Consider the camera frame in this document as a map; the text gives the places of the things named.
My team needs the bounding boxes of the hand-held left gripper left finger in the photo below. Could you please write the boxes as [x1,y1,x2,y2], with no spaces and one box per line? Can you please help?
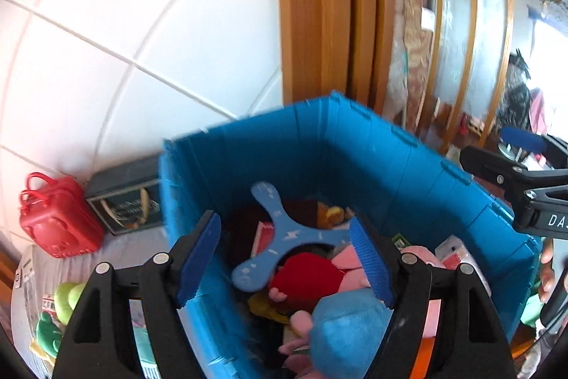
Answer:
[52,210,222,379]

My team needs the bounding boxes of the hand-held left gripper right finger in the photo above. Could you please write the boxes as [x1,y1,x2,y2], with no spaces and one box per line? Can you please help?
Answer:
[349,214,518,379]

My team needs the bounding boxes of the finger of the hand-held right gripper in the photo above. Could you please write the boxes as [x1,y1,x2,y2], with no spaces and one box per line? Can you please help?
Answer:
[459,146,533,202]
[499,127,568,169]

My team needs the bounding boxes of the pink pig plush blue clothes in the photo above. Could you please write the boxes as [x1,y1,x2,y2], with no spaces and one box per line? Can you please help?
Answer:
[279,286,441,379]

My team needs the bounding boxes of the blue boomerang toy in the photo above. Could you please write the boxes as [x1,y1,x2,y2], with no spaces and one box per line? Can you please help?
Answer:
[231,181,356,292]

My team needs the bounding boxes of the blue plastic crate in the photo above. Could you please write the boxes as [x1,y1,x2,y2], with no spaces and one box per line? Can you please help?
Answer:
[159,90,544,379]

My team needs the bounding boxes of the green plush toy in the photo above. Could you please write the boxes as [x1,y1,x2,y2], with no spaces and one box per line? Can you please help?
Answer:
[53,281,88,325]

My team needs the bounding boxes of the yellow and green duck plush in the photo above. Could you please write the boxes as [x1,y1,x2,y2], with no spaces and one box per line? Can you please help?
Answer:
[30,312,64,359]

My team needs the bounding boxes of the person's right hand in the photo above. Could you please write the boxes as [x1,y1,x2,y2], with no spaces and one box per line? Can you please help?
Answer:
[539,240,555,303]

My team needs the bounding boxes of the dark plant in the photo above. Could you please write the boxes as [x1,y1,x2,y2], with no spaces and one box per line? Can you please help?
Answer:
[496,49,534,132]

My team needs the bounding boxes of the pink pig plush red dress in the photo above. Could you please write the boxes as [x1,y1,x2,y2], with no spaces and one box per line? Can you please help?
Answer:
[268,248,372,314]

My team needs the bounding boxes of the black gift box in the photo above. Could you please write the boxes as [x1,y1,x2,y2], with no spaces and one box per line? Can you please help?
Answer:
[85,165,168,236]

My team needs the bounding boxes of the green cloth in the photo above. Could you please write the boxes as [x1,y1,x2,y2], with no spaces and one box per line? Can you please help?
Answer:
[521,305,541,329]

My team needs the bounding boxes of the glass partition with wooden slats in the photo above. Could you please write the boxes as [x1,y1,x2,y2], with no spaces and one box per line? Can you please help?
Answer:
[394,0,516,155]

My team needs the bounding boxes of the red bear suitcase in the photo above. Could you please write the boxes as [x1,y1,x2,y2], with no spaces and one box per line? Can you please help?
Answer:
[18,172,105,259]

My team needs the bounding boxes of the patterned wall hanging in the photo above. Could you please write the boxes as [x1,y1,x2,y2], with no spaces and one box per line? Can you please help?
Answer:
[396,0,438,128]

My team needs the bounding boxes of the curved wooden door frame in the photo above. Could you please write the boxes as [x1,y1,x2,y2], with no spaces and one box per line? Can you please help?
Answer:
[277,0,397,114]

